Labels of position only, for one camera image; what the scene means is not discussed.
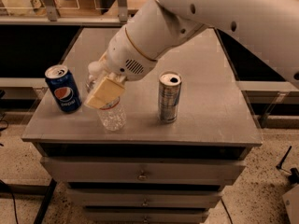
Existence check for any grey metal drawer cabinet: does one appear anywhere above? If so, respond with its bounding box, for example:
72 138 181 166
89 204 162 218
23 29 262 224

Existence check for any white box on floor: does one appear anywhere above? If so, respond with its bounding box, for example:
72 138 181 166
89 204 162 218
282 185 299 224

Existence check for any black lever tool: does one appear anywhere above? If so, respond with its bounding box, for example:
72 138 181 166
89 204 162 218
276 145 299 184

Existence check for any black cable on floor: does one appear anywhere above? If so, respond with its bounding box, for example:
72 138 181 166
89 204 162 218
0 179 21 224

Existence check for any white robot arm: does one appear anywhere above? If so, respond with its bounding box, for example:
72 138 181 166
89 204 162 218
85 0 299 108

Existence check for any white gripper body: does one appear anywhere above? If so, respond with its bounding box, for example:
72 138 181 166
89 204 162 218
100 26 157 81

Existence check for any metal railing frame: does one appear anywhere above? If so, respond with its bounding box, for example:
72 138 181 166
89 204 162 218
0 0 147 27

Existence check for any clear plastic water bottle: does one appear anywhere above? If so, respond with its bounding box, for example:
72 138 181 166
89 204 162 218
86 72 126 131

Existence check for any blue Pepsi can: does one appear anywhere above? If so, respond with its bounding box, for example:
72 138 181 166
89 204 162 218
45 64 81 113

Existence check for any silver energy drink can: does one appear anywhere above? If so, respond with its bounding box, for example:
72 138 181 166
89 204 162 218
158 71 182 123

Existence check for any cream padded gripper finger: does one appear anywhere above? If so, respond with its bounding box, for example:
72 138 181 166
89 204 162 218
88 61 107 81
85 77 125 109

